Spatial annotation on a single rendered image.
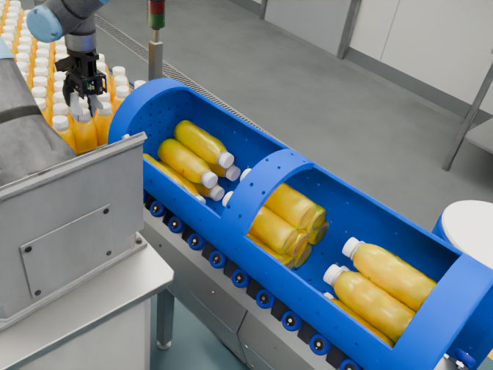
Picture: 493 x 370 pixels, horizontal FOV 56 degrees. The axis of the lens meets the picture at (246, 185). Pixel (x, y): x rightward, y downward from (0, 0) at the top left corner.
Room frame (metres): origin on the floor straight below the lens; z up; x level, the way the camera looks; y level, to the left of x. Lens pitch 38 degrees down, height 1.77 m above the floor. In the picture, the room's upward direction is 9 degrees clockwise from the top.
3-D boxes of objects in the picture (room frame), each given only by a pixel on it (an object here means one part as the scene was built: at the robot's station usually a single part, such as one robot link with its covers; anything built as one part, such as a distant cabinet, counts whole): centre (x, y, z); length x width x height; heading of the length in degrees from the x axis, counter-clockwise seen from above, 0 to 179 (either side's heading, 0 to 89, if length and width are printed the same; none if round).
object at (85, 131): (1.11, 0.48, 0.98); 0.07 x 0.07 x 0.17
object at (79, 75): (1.09, 0.46, 1.21); 0.09 x 0.08 x 0.12; 52
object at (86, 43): (1.10, 0.46, 1.29); 0.08 x 0.08 x 0.05
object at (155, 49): (1.63, 0.41, 0.55); 0.04 x 0.04 x 1.10; 52
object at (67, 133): (1.05, 0.52, 0.98); 0.07 x 0.07 x 0.17
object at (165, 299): (1.13, 0.23, 0.31); 0.06 x 0.06 x 0.63; 52
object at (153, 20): (1.63, 0.41, 1.18); 0.06 x 0.06 x 0.05
